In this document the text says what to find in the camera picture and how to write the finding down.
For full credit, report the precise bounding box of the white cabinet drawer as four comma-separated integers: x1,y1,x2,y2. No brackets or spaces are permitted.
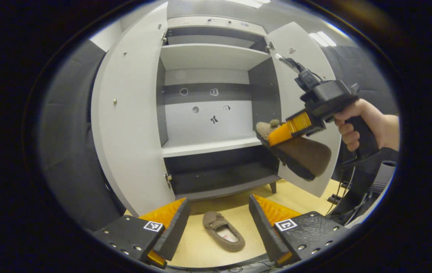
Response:
167,16,267,36

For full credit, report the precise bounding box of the white cabinet door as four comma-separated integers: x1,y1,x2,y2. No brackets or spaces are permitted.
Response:
91,2,176,217
265,22,342,198

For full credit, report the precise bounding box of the ceiling light panel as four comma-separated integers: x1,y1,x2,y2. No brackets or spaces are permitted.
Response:
309,31,337,47
223,0,271,9

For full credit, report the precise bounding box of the white shoe cabinet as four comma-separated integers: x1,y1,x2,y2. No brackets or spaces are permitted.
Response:
156,16,281,201

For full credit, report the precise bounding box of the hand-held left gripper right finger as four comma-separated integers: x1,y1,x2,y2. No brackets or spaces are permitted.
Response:
248,194,349,268

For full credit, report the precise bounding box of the brown fuzzy shoe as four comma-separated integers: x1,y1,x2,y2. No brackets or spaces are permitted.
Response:
203,212,246,253
256,119,332,182

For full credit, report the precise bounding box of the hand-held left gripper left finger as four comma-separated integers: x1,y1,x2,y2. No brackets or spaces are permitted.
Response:
93,197,192,270

